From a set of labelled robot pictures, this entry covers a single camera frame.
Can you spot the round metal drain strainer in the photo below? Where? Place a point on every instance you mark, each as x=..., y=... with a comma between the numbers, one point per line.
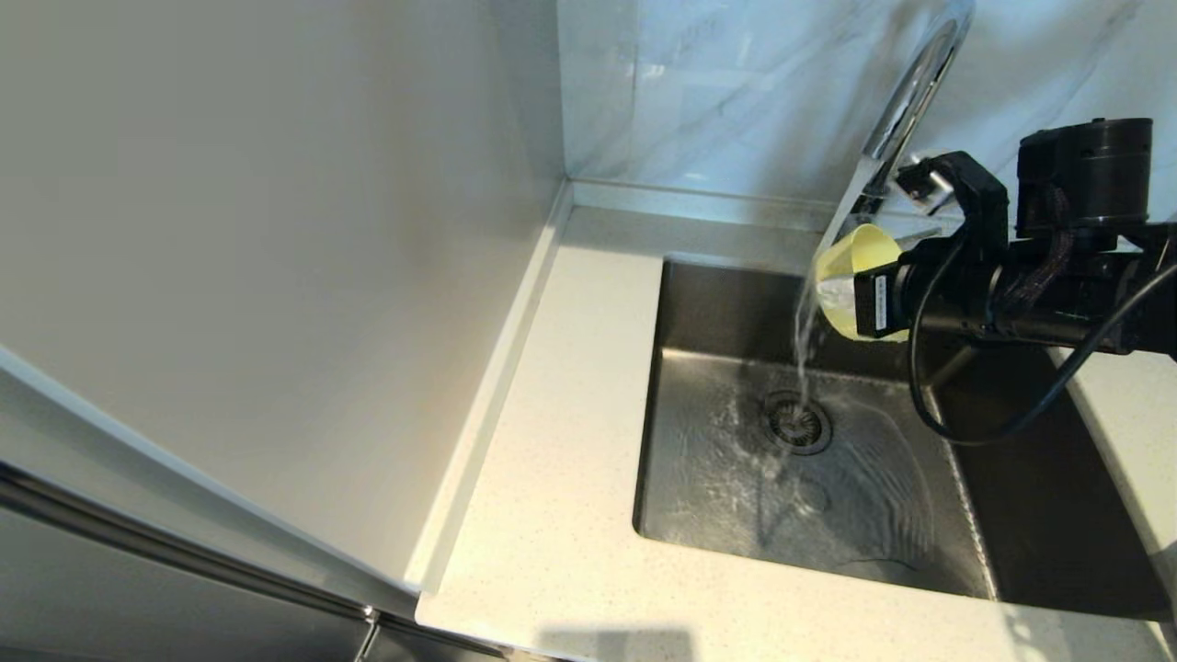
x=800, y=428

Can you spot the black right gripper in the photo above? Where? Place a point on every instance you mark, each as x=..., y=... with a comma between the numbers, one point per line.
x=947, y=294

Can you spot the stainless steel sink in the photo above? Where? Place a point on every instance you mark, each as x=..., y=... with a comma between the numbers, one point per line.
x=736, y=496

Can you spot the large stainless steel refrigerator door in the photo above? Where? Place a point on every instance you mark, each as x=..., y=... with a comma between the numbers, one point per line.
x=138, y=598

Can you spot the white refrigerator side panel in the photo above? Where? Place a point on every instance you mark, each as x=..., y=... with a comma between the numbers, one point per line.
x=276, y=230

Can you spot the yellow plastic cup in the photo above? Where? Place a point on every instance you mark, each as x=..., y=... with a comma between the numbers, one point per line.
x=860, y=248

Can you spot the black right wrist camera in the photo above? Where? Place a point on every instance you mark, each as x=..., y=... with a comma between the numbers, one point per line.
x=975, y=193

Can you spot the chrome gooseneck faucet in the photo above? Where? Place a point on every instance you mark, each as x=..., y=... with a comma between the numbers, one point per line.
x=919, y=83

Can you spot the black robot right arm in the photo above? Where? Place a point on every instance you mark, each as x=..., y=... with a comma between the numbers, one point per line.
x=1085, y=175

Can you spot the stainless steel under-counter cabinet front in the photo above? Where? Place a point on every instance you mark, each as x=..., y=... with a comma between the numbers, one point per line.
x=432, y=644

